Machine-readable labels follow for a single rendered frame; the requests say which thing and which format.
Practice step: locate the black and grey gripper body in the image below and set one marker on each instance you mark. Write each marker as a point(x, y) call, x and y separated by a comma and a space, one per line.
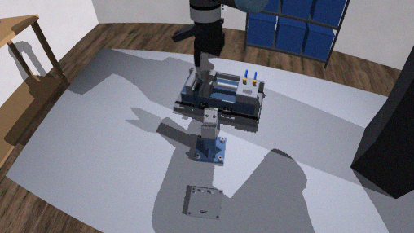
point(212, 36)

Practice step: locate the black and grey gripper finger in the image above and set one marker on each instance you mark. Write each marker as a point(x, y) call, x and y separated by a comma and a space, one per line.
point(201, 62)
point(210, 56)

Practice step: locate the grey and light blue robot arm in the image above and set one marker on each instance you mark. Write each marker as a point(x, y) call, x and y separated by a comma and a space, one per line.
point(209, 11)

